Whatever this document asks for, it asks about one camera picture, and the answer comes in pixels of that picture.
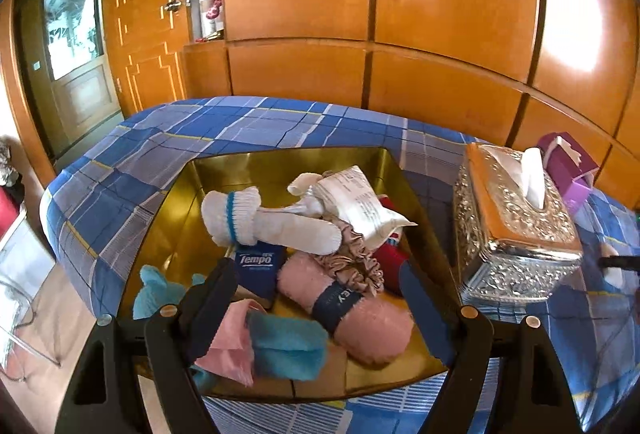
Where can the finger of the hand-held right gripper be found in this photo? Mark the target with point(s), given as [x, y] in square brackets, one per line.
[622, 262]

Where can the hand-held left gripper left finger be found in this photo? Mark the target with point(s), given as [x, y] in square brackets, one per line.
[210, 309]

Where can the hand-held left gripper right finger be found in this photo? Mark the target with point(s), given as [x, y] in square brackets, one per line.
[420, 299]

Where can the red fuzzy sock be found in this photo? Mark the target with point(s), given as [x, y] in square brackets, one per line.
[387, 259]

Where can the blue tissue pack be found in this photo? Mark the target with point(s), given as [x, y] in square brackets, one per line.
[257, 271]

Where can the pink-brown scrunchie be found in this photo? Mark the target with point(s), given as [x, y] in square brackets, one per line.
[360, 264]

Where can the blue plush toy pink outfit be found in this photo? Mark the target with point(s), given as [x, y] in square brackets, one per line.
[285, 349]

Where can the white sock blue band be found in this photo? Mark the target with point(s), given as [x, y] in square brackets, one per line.
[235, 214]

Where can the white plastic packet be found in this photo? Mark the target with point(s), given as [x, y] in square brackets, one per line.
[360, 204]

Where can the gold tin box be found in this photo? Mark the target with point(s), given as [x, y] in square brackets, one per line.
[210, 174]

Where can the purple carton box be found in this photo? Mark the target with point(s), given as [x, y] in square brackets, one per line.
[570, 179]

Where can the silver embossed tissue box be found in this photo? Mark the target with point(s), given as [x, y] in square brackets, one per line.
[515, 224]

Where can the white tissue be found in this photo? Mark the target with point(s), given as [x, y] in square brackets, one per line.
[532, 179]

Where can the blue plaid bedsheet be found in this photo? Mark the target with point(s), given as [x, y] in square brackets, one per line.
[250, 123]

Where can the clear plastic chair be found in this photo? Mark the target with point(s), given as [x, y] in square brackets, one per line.
[20, 309]

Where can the red cloth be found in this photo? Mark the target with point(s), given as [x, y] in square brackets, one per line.
[10, 214]

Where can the wooden door with gold lines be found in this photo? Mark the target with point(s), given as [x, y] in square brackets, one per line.
[145, 63]

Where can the glass panel door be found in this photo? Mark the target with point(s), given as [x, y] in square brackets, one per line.
[75, 88]

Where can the metal door knob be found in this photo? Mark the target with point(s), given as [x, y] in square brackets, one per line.
[172, 6]

